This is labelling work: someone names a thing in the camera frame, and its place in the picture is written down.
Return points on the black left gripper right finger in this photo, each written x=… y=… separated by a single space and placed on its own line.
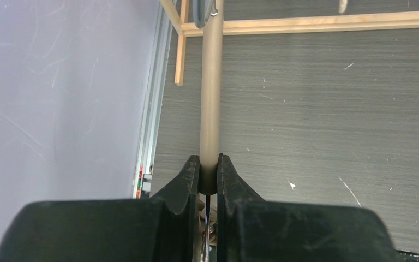
x=251 y=228

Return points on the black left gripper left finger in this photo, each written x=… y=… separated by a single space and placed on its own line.
x=164 y=227

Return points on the wooden hanger for red underwear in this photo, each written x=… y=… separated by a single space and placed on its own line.
x=209 y=16

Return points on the wooden clothes rack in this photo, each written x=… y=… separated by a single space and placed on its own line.
x=340 y=23

